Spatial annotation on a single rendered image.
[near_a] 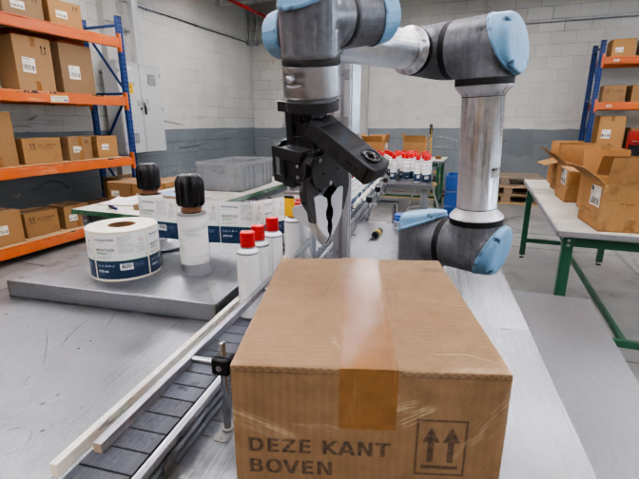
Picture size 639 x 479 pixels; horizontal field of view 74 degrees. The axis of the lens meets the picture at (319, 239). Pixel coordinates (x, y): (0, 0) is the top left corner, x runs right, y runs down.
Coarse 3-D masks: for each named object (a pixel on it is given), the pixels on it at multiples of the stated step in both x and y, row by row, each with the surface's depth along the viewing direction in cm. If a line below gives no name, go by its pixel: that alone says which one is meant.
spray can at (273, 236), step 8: (272, 216) 110; (272, 224) 107; (272, 232) 108; (280, 232) 109; (272, 240) 107; (280, 240) 109; (272, 248) 108; (280, 248) 109; (272, 256) 109; (280, 256) 110; (272, 264) 109; (272, 272) 110
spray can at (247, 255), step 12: (240, 240) 94; (252, 240) 94; (240, 252) 94; (252, 252) 93; (240, 264) 94; (252, 264) 94; (240, 276) 95; (252, 276) 95; (240, 288) 96; (252, 288) 95; (240, 300) 97; (252, 312) 97
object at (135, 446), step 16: (240, 320) 97; (224, 336) 90; (240, 336) 90; (208, 352) 84; (192, 368) 78; (208, 368) 78; (176, 384) 74; (192, 384) 74; (208, 384) 74; (160, 400) 69; (176, 400) 69; (192, 400) 69; (144, 416) 66; (160, 416) 66; (176, 416) 66; (128, 432) 62; (144, 432) 62; (160, 432) 62; (112, 448) 59; (128, 448) 59; (144, 448) 59; (80, 464) 57; (96, 464) 56; (112, 464) 56; (128, 464) 56
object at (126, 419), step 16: (240, 304) 86; (224, 320) 79; (208, 336) 73; (192, 352) 68; (176, 368) 64; (160, 384) 60; (144, 400) 56; (128, 416) 53; (112, 432) 51; (96, 448) 49
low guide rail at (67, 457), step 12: (228, 312) 95; (216, 324) 90; (192, 336) 83; (204, 336) 86; (180, 348) 79; (192, 348) 81; (168, 360) 74; (156, 372) 71; (144, 384) 68; (132, 396) 65; (120, 408) 62; (108, 420) 60; (84, 432) 57; (96, 432) 58; (72, 444) 55; (84, 444) 56; (60, 456) 53; (72, 456) 54; (60, 468) 52
